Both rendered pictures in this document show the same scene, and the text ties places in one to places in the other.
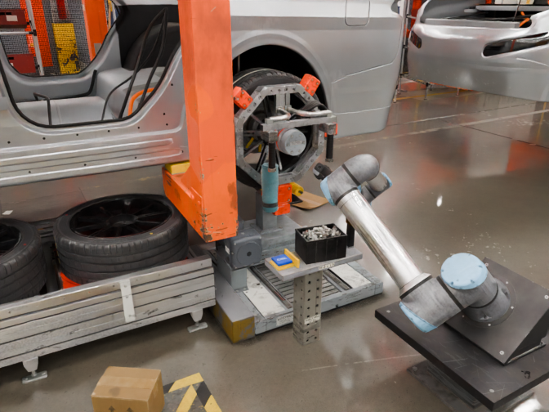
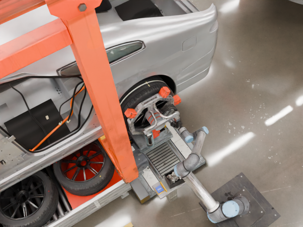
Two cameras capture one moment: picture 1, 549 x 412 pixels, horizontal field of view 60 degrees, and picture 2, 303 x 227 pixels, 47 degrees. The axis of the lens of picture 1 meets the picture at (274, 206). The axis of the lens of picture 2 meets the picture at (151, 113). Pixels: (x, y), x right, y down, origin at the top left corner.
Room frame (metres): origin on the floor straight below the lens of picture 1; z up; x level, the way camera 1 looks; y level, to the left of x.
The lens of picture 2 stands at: (0.55, -0.10, 4.01)
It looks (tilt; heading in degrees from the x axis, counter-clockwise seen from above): 58 degrees down; 2
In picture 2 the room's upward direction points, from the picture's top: 8 degrees counter-clockwise
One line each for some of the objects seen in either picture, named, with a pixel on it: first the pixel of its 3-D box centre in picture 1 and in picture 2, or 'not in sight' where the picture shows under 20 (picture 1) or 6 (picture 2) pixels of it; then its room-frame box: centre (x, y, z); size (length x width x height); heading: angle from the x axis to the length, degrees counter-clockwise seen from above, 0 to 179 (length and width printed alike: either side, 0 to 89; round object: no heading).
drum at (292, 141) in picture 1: (286, 139); (155, 119); (2.47, -0.06, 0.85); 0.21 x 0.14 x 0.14; 28
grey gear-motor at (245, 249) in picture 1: (233, 248); (134, 156); (2.36, 0.23, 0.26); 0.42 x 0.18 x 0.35; 28
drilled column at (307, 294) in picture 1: (307, 301); (171, 190); (1.90, -0.16, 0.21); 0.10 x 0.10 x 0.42; 28
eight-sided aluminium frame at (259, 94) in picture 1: (279, 136); (151, 114); (2.53, -0.03, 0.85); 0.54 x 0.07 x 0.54; 118
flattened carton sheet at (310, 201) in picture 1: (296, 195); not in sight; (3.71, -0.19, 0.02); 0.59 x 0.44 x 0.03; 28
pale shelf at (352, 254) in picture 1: (314, 258); (172, 182); (1.92, -0.18, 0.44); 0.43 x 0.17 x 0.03; 118
